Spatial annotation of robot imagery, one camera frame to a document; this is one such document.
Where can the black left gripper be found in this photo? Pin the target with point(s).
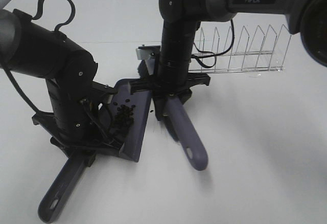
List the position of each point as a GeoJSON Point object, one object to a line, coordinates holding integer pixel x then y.
{"type": "Point", "coordinates": [77, 123]}

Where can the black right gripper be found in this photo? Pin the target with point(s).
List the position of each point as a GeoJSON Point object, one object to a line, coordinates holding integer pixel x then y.
{"type": "Point", "coordinates": [171, 74]}

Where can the purple hand brush black bristles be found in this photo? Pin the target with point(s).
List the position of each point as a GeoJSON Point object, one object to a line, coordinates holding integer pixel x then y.
{"type": "Point", "coordinates": [178, 123]}

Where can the purple plastic dustpan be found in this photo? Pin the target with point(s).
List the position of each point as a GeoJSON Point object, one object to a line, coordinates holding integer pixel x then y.
{"type": "Point", "coordinates": [59, 192]}

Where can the pile of coffee beans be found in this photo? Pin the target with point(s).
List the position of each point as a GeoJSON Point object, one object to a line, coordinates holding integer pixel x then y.
{"type": "Point", "coordinates": [125, 118]}

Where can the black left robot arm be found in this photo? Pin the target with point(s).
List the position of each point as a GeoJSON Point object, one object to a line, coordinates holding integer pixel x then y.
{"type": "Point", "coordinates": [32, 50]}

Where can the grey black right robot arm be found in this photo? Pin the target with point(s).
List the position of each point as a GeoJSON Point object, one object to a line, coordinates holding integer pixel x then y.
{"type": "Point", "coordinates": [181, 20]}

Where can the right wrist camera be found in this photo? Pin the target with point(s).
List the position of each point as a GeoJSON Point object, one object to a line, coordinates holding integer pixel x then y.
{"type": "Point", "coordinates": [148, 54]}

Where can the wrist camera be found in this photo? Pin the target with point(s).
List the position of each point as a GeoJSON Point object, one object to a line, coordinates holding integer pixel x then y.
{"type": "Point", "coordinates": [102, 93]}
{"type": "Point", "coordinates": [148, 54]}

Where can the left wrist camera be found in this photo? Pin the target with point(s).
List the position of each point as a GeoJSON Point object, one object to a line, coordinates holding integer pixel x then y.
{"type": "Point", "coordinates": [102, 93]}

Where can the chrome wire rack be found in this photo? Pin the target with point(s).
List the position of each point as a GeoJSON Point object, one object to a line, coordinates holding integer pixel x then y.
{"type": "Point", "coordinates": [255, 50]}

